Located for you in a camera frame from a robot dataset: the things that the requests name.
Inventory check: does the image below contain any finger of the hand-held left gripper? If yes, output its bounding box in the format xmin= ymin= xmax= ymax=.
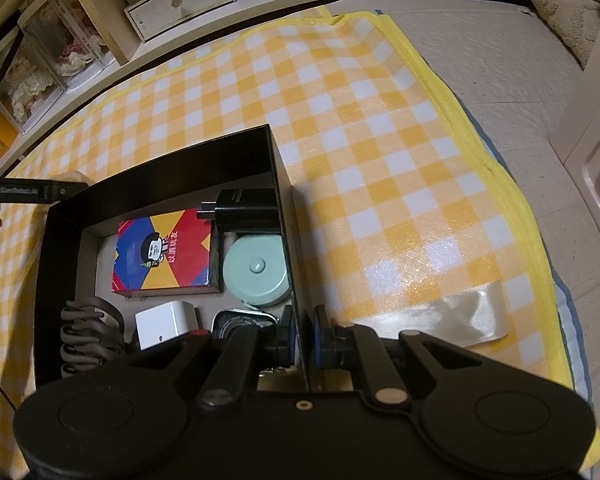
xmin=42 ymin=181 xmax=89 ymax=203

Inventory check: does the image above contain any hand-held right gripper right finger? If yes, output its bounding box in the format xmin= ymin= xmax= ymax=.
xmin=311 ymin=304 xmax=506 ymax=408

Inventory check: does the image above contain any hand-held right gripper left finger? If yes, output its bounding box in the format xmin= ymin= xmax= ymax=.
xmin=87 ymin=305 xmax=298 ymax=408

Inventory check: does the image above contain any wooden block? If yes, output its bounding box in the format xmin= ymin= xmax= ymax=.
xmin=55 ymin=172 xmax=93 ymax=188

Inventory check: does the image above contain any mint round tape measure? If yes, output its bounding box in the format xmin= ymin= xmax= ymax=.
xmin=223 ymin=234 xmax=292 ymax=308

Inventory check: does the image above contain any black cardboard box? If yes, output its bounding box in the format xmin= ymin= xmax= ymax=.
xmin=32 ymin=124 xmax=313 ymax=393

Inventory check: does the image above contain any red and blue card box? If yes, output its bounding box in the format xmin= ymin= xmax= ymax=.
xmin=111 ymin=207 xmax=222 ymax=297

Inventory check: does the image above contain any white charger block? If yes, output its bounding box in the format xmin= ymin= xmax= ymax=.
xmin=134 ymin=301 xmax=201 ymax=352

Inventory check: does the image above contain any black power adapter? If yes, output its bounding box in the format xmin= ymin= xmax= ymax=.
xmin=196 ymin=187 xmax=281 ymax=235

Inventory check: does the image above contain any clear doll display case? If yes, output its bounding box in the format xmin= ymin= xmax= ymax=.
xmin=0 ymin=30 xmax=68 ymax=133
xmin=17 ymin=0 xmax=115 ymax=96

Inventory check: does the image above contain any black headband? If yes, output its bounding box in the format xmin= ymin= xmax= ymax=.
xmin=0 ymin=27 xmax=23 ymax=101

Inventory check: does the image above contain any clear tape strip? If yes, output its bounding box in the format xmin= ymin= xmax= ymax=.
xmin=340 ymin=280 xmax=511 ymax=348

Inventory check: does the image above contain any wooden shelf unit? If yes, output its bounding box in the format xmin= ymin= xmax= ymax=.
xmin=0 ymin=0 xmax=526 ymax=181

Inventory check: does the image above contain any yellow checked mat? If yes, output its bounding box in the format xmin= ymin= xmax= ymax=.
xmin=0 ymin=10 xmax=600 ymax=480

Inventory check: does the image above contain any small white drawer cabinet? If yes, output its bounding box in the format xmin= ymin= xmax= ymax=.
xmin=102 ymin=0 xmax=237 ymax=43

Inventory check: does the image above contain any fluffy cream cushion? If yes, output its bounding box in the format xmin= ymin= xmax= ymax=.
xmin=519 ymin=0 xmax=600 ymax=68

